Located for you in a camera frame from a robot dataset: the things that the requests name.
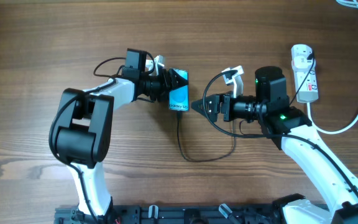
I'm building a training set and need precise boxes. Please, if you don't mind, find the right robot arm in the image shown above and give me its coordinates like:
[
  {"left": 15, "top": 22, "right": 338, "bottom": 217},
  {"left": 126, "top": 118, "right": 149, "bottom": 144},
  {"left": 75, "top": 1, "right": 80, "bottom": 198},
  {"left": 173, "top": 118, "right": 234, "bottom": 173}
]
[{"left": 191, "top": 66, "right": 358, "bottom": 223}]

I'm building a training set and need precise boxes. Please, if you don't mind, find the white power strip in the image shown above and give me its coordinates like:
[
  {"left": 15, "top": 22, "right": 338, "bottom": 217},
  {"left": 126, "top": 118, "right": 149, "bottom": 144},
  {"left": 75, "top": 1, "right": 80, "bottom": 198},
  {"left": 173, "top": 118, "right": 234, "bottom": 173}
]
[{"left": 291, "top": 44, "right": 318, "bottom": 103}]

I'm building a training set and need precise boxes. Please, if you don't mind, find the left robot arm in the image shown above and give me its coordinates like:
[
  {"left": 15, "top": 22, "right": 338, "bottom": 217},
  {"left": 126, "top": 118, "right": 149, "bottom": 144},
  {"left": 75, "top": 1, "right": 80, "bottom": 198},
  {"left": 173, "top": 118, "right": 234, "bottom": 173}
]
[{"left": 48, "top": 49, "right": 189, "bottom": 223}]

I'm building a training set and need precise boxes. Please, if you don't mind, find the black USB charging cable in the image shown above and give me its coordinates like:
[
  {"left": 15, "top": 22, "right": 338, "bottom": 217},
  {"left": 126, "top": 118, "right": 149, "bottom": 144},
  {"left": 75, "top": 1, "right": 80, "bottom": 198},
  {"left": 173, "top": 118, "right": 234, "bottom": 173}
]
[{"left": 175, "top": 50, "right": 316, "bottom": 163}]

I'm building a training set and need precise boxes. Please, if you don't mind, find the black right camera cable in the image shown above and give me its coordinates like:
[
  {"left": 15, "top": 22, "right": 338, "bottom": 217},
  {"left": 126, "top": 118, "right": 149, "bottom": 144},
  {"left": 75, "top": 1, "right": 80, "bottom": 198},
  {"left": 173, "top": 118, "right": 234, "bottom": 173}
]
[{"left": 202, "top": 70, "right": 358, "bottom": 224}]

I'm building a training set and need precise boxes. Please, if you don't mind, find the white USB charger plug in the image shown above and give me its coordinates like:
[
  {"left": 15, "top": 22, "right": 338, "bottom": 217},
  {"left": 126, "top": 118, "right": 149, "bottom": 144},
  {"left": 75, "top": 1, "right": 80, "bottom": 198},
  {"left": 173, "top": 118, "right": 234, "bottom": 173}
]
[{"left": 292, "top": 55, "right": 313, "bottom": 70}]

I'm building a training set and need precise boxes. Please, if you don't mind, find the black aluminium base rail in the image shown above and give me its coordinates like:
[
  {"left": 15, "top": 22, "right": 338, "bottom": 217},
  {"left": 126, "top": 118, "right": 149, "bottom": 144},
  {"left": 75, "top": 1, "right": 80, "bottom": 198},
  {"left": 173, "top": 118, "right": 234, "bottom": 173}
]
[{"left": 53, "top": 203, "right": 332, "bottom": 224}]

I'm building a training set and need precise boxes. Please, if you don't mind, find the black camera cable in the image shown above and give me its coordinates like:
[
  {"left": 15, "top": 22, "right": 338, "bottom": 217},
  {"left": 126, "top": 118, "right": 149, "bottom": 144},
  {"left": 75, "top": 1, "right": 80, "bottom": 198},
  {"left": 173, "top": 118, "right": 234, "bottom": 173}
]
[
  {"left": 202, "top": 70, "right": 358, "bottom": 224},
  {"left": 48, "top": 51, "right": 157, "bottom": 224}
]

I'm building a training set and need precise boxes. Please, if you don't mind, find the black left camera cable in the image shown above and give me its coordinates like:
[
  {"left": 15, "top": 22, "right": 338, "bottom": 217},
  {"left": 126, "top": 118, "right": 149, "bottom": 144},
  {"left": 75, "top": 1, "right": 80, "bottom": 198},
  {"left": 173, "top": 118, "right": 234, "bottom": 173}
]
[{"left": 48, "top": 51, "right": 157, "bottom": 224}]

